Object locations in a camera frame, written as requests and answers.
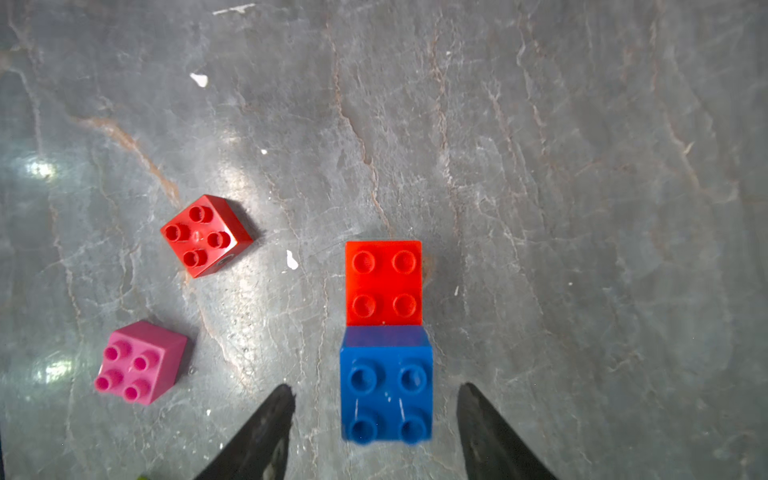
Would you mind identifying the blue square lego brick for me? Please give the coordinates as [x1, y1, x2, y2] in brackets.
[340, 325, 434, 445]

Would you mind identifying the small red lego brick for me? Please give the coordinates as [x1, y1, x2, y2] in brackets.
[160, 195, 254, 278]

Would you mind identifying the pink square lego brick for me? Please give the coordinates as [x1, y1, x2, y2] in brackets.
[94, 320, 188, 405]

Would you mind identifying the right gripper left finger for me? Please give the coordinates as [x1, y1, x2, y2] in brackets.
[195, 384, 296, 480]

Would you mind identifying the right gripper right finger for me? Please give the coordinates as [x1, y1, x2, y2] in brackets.
[456, 382, 556, 480]

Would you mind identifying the red long lego brick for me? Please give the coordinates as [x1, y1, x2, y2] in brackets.
[345, 240, 422, 326]

